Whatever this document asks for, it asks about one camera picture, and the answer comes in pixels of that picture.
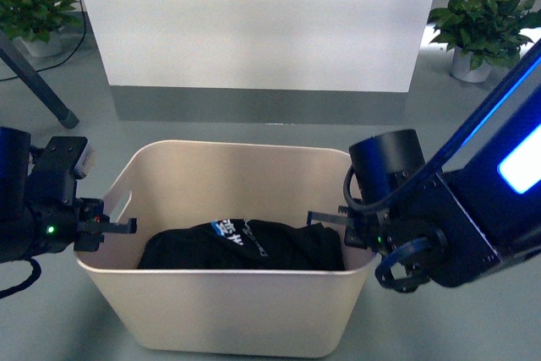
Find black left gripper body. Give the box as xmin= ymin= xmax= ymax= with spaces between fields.
xmin=26 ymin=198 xmax=112 ymax=254

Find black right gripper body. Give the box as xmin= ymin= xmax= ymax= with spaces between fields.
xmin=338 ymin=206 xmax=448 ymax=268

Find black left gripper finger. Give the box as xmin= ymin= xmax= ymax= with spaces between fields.
xmin=101 ymin=218 xmax=137 ymax=234

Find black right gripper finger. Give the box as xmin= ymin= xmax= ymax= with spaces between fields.
xmin=306 ymin=211 xmax=355 ymax=226

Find beige plastic laundry hamper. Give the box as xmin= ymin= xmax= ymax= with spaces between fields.
xmin=77 ymin=140 xmax=375 ymax=358

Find black clothes in hamper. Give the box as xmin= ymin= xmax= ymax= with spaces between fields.
xmin=138 ymin=219 xmax=345 ymax=271

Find potted green plant left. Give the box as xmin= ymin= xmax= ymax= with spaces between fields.
xmin=1 ymin=0 xmax=84 ymax=58

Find potted green plant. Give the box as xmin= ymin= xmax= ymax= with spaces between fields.
xmin=1 ymin=0 xmax=84 ymax=58
xmin=428 ymin=0 xmax=540 ymax=83

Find potted green plant right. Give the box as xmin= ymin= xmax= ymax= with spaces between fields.
xmin=428 ymin=0 xmax=540 ymax=83

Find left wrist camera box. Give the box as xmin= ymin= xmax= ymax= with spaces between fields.
xmin=26 ymin=136 xmax=95 ymax=205

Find black floor cable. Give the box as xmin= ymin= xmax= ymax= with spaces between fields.
xmin=0 ymin=0 xmax=88 ymax=82

